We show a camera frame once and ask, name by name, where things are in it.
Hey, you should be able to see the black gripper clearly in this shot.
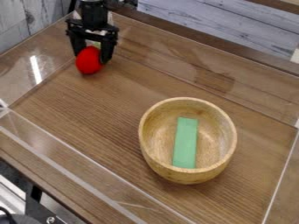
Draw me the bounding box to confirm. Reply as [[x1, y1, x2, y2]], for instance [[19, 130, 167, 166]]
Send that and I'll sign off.
[[66, 0, 119, 64]]

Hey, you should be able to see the red plush strawberry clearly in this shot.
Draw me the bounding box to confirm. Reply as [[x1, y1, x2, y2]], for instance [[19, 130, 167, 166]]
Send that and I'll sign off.
[[75, 45, 103, 74]]

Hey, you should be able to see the green rectangular block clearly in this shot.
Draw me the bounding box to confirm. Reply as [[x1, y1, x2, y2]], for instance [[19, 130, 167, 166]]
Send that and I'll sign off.
[[173, 117, 199, 169]]

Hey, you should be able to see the wooden oval bowl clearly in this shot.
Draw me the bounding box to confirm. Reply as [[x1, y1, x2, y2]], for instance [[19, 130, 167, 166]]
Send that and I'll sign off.
[[138, 97, 238, 185]]

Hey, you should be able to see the clear acrylic tray wall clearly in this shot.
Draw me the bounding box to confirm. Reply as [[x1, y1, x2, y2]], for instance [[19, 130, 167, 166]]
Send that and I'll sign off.
[[0, 13, 299, 224]]

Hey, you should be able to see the black metal table frame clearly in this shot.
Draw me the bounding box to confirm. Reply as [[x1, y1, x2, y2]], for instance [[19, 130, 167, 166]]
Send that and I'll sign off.
[[0, 159, 86, 224]]

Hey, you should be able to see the black cable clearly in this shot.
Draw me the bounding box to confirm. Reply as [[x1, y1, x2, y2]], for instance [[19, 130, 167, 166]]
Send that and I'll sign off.
[[0, 205, 19, 224]]

